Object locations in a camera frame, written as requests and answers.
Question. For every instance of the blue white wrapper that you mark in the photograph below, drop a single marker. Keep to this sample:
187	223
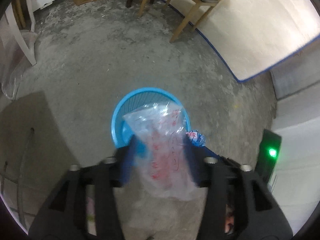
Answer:
196	138

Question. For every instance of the white side table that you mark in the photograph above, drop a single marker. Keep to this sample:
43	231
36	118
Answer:
16	22

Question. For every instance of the blue plastic waste basket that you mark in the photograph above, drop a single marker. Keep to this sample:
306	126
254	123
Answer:
145	101

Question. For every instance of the clear plastic bag red print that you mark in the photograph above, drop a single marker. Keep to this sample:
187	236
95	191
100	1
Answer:
162	164

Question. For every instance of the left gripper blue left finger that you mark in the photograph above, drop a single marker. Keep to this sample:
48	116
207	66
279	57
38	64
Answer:
63	214

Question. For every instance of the person left hand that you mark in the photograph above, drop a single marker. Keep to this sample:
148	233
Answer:
229	222

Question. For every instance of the white mattress blue edge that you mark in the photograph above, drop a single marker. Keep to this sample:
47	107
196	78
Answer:
252	36

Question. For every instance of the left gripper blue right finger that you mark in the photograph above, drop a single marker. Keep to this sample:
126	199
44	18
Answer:
256	213

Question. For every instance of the black device green light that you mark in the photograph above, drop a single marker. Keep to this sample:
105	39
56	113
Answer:
269	150

